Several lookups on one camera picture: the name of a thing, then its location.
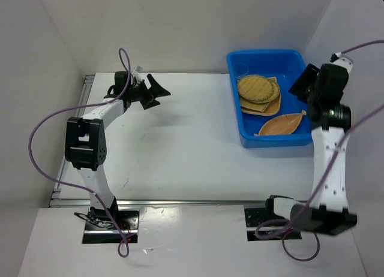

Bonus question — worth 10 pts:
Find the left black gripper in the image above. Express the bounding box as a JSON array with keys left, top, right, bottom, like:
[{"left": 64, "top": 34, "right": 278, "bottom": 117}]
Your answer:
[{"left": 127, "top": 74, "right": 170, "bottom": 110}]

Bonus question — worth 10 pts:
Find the round bamboo tray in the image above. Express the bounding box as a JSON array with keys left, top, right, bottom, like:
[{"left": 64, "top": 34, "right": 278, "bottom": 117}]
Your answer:
[
  {"left": 267, "top": 77, "right": 280, "bottom": 103},
  {"left": 237, "top": 80, "right": 273, "bottom": 102}
]

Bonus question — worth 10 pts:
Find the fan-shaped orange woven tray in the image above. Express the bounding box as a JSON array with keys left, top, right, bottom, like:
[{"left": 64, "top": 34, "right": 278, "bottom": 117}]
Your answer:
[{"left": 237, "top": 75, "right": 277, "bottom": 84}]

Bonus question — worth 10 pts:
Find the rounded square orange woven tray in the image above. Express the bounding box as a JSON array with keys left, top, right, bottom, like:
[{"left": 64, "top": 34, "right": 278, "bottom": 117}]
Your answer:
[{"left": 239, "top": 94, "right": 281, "bottom": 116}]

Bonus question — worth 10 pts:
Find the boat-shaped orange woven basket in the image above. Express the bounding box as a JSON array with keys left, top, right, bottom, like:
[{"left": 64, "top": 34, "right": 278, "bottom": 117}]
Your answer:
[{"left": 254, "top": 110, "right": 307, "bottom": 136}]

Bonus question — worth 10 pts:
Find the trapezoid yellow bamboo tray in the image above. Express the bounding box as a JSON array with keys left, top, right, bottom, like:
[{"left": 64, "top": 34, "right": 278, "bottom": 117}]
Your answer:
[{"left": 239, "top": 97, "right": 278, "bottom": 115}]

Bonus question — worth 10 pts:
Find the clear plastic cup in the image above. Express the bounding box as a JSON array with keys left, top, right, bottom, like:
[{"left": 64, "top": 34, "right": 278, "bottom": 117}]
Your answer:
[{"left": 233, "top": 63, "right": 249, "bottom": 79}]

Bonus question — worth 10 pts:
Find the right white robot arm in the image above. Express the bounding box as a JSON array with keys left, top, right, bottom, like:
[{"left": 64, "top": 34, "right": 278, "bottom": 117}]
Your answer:
[{"left": 263, "top": 58, "right": 357, "bottom": 236}]

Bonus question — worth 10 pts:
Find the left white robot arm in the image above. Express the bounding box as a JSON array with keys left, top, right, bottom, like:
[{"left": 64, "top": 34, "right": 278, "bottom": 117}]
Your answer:
[{"left": 65, "top": 70, "right": 170, "bottom": 229}]

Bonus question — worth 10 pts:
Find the blue plastic bin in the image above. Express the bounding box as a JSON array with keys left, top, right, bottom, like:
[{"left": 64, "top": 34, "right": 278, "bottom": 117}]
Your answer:
[{"left": 226, "top": 49, "right": 312, "bottom": 148}]

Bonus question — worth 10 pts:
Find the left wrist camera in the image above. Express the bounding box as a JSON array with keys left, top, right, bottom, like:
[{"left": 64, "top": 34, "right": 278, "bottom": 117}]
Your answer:
[{"left": 131, "top": 65, "right": 143, "bottom": 83}]

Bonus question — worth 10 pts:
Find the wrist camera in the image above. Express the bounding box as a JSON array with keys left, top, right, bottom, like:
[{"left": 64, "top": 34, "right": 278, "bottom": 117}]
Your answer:
[
  {"left": 131, "top": 65, "right": 143, "bottom": 83},
  {"left": 329, "top": 52, "right": 353, "bottom": 74}
]

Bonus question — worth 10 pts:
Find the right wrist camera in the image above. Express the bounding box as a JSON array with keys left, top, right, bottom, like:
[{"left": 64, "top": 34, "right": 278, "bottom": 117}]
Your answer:
[{"left": 329, "top": 52, "right": 353, "bottom": 74}]

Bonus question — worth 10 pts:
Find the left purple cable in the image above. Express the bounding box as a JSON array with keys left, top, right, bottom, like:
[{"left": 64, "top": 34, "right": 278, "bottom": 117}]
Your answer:
[{"left": 28, "top": 47, "right": 137, "bottom": 258}]

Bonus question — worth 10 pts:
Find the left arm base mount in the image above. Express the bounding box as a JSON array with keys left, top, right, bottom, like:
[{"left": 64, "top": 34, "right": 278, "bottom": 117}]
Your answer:
[{"left": 74, "top": 209, "right": 139, "bottom": 244}]

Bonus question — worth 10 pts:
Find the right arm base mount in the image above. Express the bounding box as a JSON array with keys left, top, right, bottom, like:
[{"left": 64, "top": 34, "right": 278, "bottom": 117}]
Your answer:
[{"left": 244, "top": 207, "right": 285, "bottom": 242}]

